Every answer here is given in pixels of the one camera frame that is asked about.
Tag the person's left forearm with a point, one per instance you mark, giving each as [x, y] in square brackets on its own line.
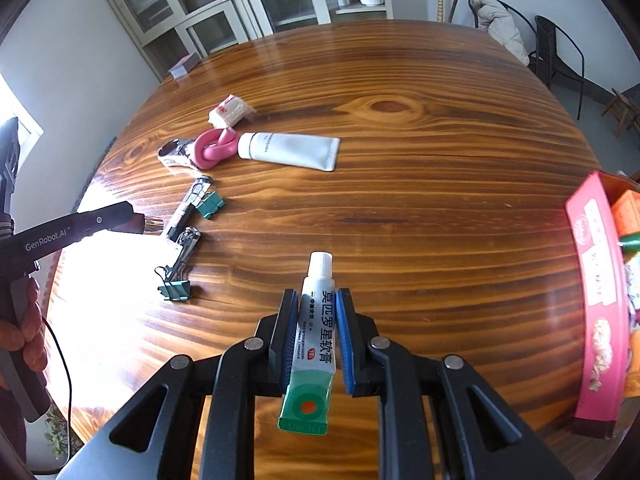
[10, 430]

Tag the pink knot toy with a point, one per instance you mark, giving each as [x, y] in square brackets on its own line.
[215, 152]

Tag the small wooden stool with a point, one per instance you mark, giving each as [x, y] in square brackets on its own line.
[622, 100]

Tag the bright window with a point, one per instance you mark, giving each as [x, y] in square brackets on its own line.
[15, 110]

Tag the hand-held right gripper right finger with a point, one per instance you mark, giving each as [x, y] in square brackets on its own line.
[345, 340]

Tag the green plant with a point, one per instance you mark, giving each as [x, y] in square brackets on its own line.
[57, 430]

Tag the grey glass-door cabinet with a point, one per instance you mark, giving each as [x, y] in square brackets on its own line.
[290, 7]

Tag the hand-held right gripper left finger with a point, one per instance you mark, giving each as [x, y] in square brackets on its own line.
[290, 340]

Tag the white sachet red print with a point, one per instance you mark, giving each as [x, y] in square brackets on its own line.
[227, 110]

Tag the small orange embossed cube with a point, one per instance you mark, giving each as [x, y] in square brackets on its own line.
[627, 212]

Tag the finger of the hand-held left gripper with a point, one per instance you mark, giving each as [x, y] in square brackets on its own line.
[110, 216]

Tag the white green ointment tube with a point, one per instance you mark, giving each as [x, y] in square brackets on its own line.
[315, 320]

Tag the green binder clip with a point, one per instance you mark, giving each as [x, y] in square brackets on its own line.
[175, 290]
[212, 205]

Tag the black metal chair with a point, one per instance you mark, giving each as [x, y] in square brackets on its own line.
[470, 7]
[547, 35]

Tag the white cream tube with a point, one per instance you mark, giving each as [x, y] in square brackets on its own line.
[290, 150]

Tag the small purple box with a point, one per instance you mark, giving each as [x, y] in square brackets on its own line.
[184, 65]

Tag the white puffer jacket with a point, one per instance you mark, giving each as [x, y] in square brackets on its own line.
[500, 25]

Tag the silver metal clip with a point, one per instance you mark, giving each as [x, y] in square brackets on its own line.
[172, 154]

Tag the pink tin container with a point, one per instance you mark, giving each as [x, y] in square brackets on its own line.
[590, 260]

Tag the person's left hand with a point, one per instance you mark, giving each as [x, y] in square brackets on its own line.
[35, 330]

